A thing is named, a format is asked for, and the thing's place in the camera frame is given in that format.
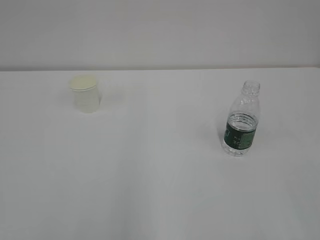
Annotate white paper cup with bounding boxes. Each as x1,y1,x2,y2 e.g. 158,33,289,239
69,75,100,114

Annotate clear plastic water bottle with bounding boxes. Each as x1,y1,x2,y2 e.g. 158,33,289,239
223,80,261,157

